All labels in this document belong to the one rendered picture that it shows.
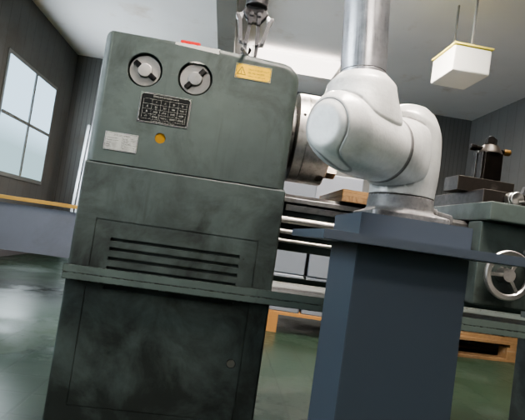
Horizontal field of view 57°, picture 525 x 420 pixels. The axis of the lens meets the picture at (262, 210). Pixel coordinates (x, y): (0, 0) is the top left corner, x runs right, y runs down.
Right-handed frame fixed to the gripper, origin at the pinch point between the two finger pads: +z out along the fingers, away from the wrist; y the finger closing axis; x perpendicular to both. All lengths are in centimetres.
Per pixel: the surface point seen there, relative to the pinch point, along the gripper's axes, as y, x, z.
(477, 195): 81, -8, 35
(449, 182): 77, 5, 30
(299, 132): 19.8, -3.7, 23.5
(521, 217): 90, -18, 42
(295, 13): 48, 344, -180
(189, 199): -12, -14, 51
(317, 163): 27.6, -0.3, 32.1
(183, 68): -19.3, -11.7, 11.7
